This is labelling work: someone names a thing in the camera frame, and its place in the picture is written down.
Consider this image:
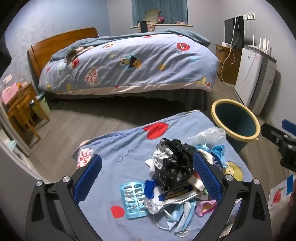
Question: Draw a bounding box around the yellow rimmed blue trash bin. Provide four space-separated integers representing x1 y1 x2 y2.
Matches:
211 99 260 153

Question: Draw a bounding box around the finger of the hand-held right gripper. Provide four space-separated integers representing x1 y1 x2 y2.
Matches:
261 122 296 173
281 119 296 134

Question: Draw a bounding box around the wooden bed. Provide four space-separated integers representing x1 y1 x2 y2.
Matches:
27 27 208 112

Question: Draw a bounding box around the blue blister tray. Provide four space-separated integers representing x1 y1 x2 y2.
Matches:
120 181 149 219

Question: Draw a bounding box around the pink printed packet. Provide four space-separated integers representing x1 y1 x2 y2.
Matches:
196 200 218 217

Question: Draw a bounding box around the teal curtain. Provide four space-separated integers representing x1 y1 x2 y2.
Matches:
131 0 188 26

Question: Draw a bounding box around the wooden windowsill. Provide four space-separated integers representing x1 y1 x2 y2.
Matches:
130 23 193 29

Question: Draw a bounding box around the wooden nightstand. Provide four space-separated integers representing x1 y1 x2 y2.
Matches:
7 82 50 139

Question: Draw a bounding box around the blue printed blanket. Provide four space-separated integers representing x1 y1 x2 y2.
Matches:
72 110 251 241

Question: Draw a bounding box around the thin black wire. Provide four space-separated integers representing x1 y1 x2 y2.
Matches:
116 149 134 164

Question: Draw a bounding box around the checked bag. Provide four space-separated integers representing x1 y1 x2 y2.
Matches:
136 21 155 33

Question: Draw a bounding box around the black monitor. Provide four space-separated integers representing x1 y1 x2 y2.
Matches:
224 16 245 50

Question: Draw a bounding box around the black plastic bag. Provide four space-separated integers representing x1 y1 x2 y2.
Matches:
154 138 197 192

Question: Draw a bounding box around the beige cushion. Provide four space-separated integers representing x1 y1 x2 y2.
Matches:
144 10 161 24

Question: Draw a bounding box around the light blue face mask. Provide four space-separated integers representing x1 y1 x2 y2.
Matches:
196 143 229 169

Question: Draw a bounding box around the strawberry print box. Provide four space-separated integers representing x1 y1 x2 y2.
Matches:
269 174 296 207

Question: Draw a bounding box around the white cable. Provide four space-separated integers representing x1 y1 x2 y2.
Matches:
221 16 242 84

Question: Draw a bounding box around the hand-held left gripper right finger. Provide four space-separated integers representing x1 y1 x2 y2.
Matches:
193 152 271 241

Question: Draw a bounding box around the blue printed duvet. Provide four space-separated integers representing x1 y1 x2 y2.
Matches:
38 29 220 94

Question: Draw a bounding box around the patterned pillow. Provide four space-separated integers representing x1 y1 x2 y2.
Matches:
65 45 95 63

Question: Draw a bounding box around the clear plastic bag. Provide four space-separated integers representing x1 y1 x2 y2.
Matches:
188 127 226 146

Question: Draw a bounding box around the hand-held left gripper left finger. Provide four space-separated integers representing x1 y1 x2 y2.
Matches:
25 153 102 241

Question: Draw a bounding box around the white router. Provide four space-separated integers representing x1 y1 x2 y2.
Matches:
251 35 270 56

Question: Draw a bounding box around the blue wet wipes pack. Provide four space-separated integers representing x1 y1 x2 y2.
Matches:
144 178 204 207

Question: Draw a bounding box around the pink box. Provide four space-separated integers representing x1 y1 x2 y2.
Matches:
1 83 19 102

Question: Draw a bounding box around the white grey air purifier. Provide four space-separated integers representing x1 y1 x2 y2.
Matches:
235 45 277 115

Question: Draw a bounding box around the wooden cabinet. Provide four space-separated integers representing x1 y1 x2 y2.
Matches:
216 44 243 85

